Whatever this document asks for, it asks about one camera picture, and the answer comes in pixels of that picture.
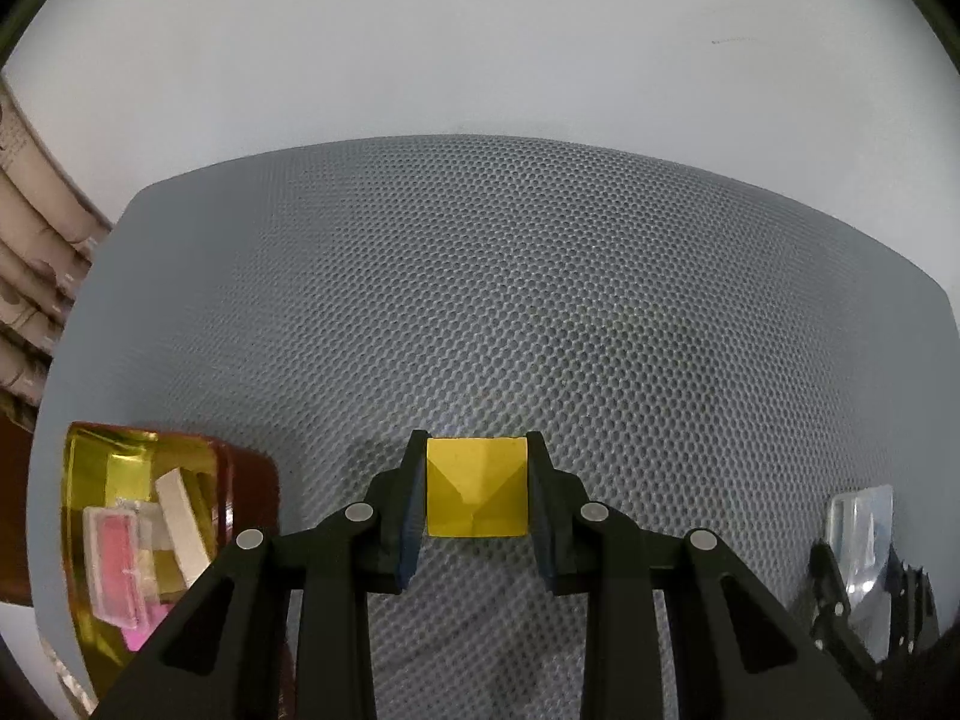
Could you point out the beige patterned curtain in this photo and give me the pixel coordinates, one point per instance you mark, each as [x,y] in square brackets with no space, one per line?
[30,255]

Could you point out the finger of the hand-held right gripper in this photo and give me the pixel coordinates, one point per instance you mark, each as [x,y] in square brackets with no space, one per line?
[832,600]
[911,607]

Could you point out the grey honeycomb mat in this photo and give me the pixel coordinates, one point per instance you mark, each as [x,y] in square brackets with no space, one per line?
[525,277]

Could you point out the clear plastic box blue insert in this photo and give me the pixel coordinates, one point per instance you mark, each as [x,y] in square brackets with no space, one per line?
[862,532]

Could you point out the yellow striped cube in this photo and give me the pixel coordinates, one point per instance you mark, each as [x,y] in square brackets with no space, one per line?
[476,487]

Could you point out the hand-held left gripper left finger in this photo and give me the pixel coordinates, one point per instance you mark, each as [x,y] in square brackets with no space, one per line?
[412,510]

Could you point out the brown wooden furniture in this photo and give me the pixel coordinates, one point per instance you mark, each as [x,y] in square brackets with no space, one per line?
[11,510]

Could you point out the clear case with red insert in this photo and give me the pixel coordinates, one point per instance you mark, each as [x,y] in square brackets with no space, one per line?
[116,562]

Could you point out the red tin box gold interior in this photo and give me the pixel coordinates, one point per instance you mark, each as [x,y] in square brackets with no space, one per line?
[97,465]

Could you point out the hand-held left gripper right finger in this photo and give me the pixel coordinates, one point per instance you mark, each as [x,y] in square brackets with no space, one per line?
[541,510]

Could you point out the beige patterned cloth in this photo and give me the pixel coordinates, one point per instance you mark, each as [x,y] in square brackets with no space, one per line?
[71,679]

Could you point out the pink rectangular block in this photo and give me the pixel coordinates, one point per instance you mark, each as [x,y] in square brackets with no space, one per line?
[142,634]

